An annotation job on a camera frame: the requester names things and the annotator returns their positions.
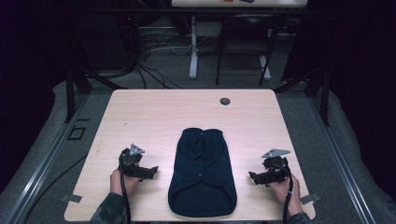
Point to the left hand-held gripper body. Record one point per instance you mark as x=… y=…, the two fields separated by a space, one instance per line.
x=129 y=161

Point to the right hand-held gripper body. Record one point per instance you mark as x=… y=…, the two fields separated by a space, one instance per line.
x=275 y=166

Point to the person's right hand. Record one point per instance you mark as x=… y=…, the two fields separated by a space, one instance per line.
x=285 y=194

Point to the person's left hand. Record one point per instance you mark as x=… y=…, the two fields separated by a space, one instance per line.
x=116 y=184

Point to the grey tape strip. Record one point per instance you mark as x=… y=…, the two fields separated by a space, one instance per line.
x=309 y=199
x=71 y=198

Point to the dark navy pet garment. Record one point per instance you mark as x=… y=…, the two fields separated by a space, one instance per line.
x=202 y=177

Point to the grey round table grommet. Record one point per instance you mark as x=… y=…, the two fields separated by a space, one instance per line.
x=224 y=101

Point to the black metal stand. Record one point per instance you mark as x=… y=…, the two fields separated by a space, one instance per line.
x=70 y=93
x=325 y=96

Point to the white desk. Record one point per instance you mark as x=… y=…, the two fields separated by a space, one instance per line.
x=193 y=49

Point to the black stool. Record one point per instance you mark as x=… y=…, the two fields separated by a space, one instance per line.
x=246 y=21

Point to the aluminium floor rail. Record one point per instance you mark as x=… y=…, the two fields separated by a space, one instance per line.
x=46 y=161
x=341 y=161

